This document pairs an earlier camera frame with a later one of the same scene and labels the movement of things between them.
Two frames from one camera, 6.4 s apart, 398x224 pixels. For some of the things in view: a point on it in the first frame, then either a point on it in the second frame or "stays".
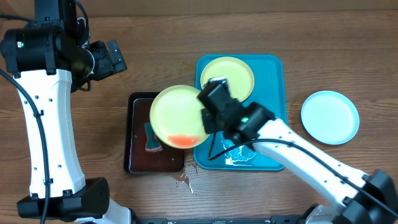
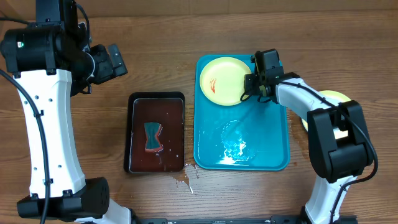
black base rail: [140, 219] stays
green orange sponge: [153, 143] stays
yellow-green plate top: [239, 74] stays
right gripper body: [212, 94] -> [259, 83]
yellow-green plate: [176, 117] -> [335, 96]
